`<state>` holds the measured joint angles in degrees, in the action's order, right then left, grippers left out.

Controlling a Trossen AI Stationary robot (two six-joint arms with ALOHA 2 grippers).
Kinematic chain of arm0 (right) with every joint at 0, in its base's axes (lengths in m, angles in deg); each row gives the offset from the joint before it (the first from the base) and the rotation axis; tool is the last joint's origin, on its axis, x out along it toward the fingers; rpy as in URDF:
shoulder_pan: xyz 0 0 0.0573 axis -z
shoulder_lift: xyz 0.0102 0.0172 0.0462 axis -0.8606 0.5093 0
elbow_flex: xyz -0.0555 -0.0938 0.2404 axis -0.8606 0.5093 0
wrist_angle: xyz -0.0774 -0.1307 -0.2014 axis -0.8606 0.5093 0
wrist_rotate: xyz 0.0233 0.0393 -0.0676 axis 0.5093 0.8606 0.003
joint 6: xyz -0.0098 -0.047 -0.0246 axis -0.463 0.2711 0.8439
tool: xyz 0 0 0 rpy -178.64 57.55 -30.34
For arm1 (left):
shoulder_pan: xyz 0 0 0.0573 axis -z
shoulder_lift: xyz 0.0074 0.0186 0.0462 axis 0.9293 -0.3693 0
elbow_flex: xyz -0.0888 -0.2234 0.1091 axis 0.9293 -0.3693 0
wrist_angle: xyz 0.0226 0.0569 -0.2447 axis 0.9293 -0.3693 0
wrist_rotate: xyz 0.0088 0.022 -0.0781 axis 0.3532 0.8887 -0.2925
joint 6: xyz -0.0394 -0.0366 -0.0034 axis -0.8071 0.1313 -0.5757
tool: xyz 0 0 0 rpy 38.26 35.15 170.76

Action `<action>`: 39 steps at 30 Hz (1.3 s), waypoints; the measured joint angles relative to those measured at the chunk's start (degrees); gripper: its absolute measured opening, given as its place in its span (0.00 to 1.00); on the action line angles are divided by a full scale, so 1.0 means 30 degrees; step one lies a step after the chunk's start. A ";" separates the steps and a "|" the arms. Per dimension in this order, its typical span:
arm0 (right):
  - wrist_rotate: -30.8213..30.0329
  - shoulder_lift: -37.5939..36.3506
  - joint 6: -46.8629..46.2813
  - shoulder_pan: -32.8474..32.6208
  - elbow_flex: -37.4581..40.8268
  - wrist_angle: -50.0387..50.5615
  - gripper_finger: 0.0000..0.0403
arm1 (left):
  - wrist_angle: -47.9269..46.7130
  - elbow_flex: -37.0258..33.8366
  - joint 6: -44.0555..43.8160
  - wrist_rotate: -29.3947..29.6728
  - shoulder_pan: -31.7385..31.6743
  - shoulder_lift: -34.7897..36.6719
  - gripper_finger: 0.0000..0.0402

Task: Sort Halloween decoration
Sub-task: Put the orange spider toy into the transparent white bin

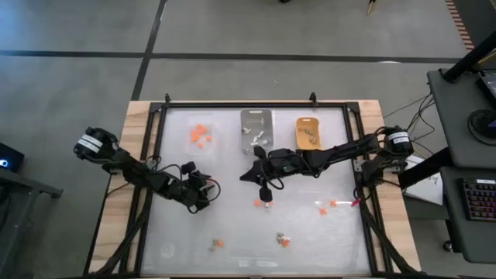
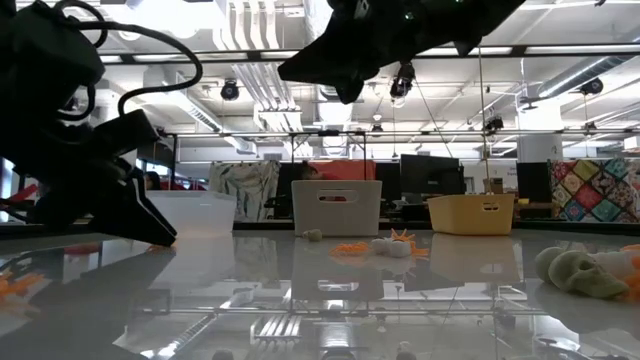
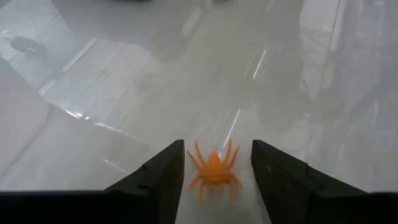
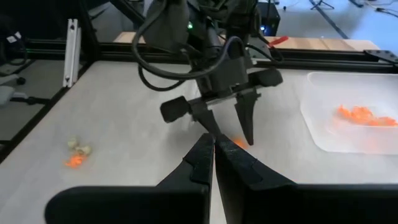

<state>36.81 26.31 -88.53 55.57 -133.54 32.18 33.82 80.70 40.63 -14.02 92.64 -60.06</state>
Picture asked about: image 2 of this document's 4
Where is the orange red panel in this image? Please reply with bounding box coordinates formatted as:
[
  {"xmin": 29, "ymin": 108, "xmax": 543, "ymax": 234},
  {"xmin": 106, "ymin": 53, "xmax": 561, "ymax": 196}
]
[{"xmin": 319, "ymin": 159, "xmax": 377, "ymax": 182}]

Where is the large black computer monitor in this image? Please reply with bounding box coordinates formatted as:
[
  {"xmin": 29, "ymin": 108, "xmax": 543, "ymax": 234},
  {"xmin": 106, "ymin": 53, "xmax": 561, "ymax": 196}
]
[{"xmin": 399, "ymin": 153, "xmax": 464, "ymax": 197}]

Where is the grey plastic bin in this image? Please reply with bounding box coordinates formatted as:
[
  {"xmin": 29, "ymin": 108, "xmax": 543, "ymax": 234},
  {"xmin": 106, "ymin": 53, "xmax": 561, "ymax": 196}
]
[{"xmin": 291, "ymin": 179, "xmax": 384, "ymax": 238}]

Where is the yellow plastic bin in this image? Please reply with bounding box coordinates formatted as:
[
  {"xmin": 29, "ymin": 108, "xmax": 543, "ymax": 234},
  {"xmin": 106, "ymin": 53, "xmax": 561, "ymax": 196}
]
[{"xmin": 427, "ymin": 193, "xmax": 517, "ymax": 237}]

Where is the pale patterned hanging cloth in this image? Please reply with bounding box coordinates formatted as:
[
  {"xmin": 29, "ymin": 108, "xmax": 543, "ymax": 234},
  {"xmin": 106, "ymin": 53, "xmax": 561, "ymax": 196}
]
[{"xmin": 209, "ymin": 160, "xmax": 281, "ymax": 222}]

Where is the thin grey hanging pole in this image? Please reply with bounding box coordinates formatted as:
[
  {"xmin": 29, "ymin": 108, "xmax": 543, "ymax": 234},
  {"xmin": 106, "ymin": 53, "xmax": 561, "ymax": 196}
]
[{"xmin": 475, "ymin": 47, "xmax": 489, "ymax": 161}]

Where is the distant black rig frame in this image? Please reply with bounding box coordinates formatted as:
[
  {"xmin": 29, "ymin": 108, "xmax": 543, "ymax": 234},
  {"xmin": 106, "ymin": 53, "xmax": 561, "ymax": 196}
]
[{"xmin": 288, "ymin": 129, "xmax": 369, "ymax": 162}]

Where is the red and black machine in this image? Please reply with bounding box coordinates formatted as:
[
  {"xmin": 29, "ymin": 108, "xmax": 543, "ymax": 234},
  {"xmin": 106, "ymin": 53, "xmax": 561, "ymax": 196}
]
[{"xmin": 0, "ymin": 183, "xmax": 40, "ymax": 224}]

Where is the clear plastic bin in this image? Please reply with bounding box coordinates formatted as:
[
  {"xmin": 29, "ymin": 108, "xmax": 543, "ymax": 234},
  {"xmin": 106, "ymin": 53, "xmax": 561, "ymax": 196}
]
[{"xmin": 147, "ymin": 189, "xmax": 238, "ymax": 236}]

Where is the colourful patchwork quilt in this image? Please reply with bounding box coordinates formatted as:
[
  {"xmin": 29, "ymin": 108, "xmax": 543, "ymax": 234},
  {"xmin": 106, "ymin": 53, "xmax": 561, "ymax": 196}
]
[{"xmin": 547, "ymin": 158, "xmax": 640, "ymax": 224}]

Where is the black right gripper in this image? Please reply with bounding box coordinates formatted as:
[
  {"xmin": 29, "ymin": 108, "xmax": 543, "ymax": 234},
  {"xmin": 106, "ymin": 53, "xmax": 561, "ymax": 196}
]
[{"xmin": 277, "ymin": 0, "xmax": 471, "ymax": 105}]

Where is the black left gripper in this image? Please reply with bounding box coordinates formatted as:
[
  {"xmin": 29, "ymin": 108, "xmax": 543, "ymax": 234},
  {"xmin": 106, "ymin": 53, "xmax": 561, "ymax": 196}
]
[{"xmin": 0, "ymin": 108, "xmax": 179, "ymax": 249}]

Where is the black metal stand frame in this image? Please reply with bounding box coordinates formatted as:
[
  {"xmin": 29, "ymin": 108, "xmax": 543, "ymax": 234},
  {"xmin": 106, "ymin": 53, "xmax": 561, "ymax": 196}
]
[{"xmin": 149, "ymin": 131, "xmax": 179, "ymax": 194}]

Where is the black left camera cable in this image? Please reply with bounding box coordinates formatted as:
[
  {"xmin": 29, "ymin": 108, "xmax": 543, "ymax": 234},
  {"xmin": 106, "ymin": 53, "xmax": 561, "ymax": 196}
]
[{"xmin": 52, "ymin": 0, "xmax": 205, "ymax": 122}]

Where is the black aluminium table frame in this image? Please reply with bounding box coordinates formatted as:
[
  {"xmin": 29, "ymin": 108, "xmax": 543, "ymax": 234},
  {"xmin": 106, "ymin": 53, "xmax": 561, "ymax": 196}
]
[{"xmin": 0, "ymin": 219, "xmax": 640, "ymax": 239}]

